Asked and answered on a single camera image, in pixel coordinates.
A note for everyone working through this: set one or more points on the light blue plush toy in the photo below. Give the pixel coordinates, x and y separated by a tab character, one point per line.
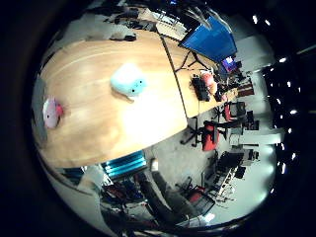
126	79

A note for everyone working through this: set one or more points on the blue storage bin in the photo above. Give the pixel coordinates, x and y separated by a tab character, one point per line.
125	164

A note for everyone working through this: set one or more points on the black keyboard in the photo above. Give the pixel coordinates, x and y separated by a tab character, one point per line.
200	89

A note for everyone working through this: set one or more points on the blue panel board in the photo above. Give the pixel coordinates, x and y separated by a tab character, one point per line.
210	41

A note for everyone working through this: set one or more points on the lit monitor screen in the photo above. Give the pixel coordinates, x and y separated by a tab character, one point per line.
229	63

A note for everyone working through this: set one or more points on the pink and white plush toy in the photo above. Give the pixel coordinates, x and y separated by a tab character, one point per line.
51	113

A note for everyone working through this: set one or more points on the seated person in dark clothes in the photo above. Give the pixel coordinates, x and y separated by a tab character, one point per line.
164	197

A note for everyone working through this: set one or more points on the red and white round object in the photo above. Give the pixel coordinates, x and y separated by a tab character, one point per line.
209	82

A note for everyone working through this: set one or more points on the black tripod stand legs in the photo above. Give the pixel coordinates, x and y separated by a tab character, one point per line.
192	59

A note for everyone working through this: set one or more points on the black device on table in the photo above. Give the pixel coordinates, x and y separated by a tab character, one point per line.
124	37

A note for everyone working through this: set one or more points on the red office chair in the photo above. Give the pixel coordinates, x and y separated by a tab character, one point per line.
228	111
210	136
200	201

